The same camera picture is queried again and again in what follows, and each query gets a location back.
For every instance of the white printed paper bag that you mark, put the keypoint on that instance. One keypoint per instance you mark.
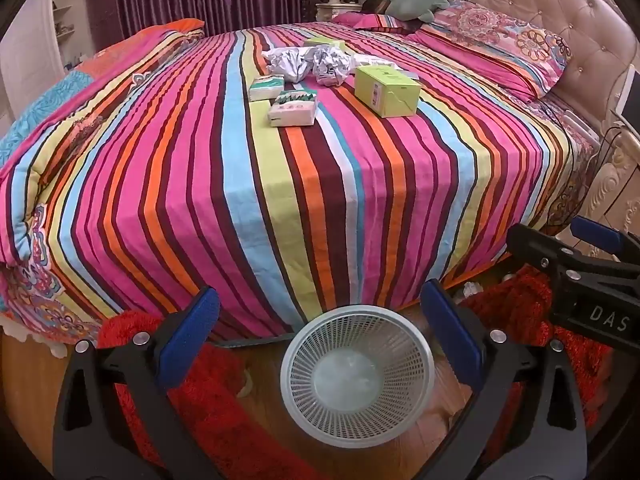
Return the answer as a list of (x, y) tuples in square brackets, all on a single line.
[(331, 66)]

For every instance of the pink striped pillow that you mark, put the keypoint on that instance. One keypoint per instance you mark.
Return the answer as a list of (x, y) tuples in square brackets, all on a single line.
[(370, 21)]

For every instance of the white wall cabinet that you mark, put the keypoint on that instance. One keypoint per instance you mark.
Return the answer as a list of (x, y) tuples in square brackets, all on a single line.
[(45, 40)]

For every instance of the white paper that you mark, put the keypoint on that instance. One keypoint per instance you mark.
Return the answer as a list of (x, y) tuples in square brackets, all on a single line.
[(287, 62)]

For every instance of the red shaggy rug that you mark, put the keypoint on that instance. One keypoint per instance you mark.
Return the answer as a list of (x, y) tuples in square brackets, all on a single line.
[(510, 310)]

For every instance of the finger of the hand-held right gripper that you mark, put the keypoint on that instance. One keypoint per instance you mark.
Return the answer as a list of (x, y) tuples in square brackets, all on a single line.
[(550, 255), (597, 237)]

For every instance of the white mesh plastic basket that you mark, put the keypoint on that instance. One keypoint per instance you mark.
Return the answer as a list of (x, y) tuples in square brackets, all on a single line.
[(310, 365)]

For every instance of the striped colourful bed sheet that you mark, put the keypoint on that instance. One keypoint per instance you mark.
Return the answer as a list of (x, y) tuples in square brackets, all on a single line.
[(210, 185)]

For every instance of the beige tufted headboard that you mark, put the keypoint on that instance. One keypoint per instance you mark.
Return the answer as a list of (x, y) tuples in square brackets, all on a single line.
[(560, 5)]

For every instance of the white ornate nightstand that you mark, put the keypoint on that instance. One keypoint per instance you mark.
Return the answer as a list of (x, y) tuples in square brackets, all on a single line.
[(337, 11)]

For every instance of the green patterned tissue pack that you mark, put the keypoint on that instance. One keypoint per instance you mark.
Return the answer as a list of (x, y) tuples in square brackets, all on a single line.
[(300, 94)]

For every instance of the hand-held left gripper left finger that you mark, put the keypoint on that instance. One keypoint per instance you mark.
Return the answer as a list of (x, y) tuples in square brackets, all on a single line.
[(192, 332)]

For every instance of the large green cardboard box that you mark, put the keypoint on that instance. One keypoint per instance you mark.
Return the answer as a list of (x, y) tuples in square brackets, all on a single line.
[(387, 92)]

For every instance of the floral patterned pillow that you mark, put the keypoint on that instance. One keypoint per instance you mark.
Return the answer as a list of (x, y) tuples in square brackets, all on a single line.
[(500, 40)]

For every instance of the small green cardboard box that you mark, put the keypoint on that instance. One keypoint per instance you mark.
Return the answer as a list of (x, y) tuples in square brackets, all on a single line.
[(325, 44)]

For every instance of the white laptop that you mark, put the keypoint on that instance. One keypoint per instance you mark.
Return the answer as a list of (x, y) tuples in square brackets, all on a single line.
[(629, 100)]

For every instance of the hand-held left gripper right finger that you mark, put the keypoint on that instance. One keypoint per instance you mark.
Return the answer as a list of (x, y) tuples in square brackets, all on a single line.
[(450, 335)]

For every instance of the cream carved bedside cabinet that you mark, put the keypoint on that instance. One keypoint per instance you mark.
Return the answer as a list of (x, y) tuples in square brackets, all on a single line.
[(617, 185)]

